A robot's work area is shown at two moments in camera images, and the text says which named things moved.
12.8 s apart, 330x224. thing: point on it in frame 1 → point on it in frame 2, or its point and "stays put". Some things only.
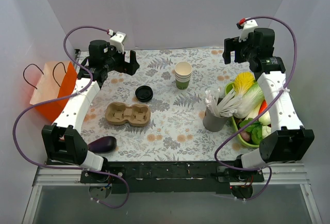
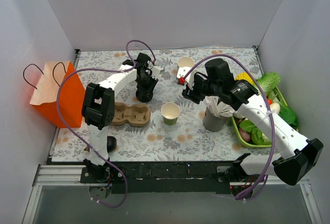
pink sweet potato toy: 246,135 stays put
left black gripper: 126,62 → 146,84
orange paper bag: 58,80 stays put
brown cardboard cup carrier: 118,113 stays put
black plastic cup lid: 144,93 stays put
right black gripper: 234,49 → 195,90
